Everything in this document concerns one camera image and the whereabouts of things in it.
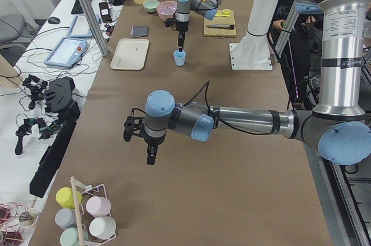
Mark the white cup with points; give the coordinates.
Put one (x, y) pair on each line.
(103, 227)

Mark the aluminium frame post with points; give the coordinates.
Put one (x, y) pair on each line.
(94, 26)

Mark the yellow cup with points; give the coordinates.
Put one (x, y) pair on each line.
(64, 197)

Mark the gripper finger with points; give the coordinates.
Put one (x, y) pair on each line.
(182, 40)
(149, 154)
(153, 154)

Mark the pink bowl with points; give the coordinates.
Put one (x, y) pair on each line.
(164, 17)

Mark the far teach pendant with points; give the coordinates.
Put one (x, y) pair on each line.
(80, 28)

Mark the blue plastic cup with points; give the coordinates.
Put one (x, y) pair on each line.
(179, 57)

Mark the wooden rack handle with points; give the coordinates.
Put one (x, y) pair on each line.
(77, 212)

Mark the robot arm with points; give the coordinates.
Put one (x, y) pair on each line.
(335, 128)
(207, 9)

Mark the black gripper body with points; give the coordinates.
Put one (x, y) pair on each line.
(152, 141)
(182, 26)

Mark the black computer mouse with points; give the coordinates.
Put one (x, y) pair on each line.
(53, 20)

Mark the clear ice cubes pile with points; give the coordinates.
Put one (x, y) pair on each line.
(167, 8)

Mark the pink cup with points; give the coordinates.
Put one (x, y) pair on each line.
(98, 206)

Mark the wooden cutting board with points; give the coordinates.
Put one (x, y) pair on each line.
(215, 32)

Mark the beige plastic tray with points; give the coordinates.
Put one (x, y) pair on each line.
(130, 54)

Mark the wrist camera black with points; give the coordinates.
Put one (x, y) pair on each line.
(170, 22)
(134, 125)

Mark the near teach pendant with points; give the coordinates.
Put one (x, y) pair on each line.
(67, 52)

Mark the white wire cup rack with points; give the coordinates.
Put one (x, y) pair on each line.
(85, 192)

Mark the dark grey folded cloth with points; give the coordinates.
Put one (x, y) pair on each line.
(139, 31)

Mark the black camera rig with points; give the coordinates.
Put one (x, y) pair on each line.
(59, 101)

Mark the grey cup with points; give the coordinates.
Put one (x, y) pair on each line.
(65, 218)

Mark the black handled knife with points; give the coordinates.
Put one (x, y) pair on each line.
(221, 26)

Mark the teach pendant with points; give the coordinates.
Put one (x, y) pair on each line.
(80, 28)
(67, 52)

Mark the white camera pillar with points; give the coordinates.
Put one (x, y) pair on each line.
(252, 52)

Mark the light green cup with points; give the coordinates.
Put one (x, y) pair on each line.
(70, 237)

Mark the yellow plastic knife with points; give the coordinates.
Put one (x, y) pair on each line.
(221, 15)

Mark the green bowl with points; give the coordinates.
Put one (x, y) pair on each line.
(150, 6)

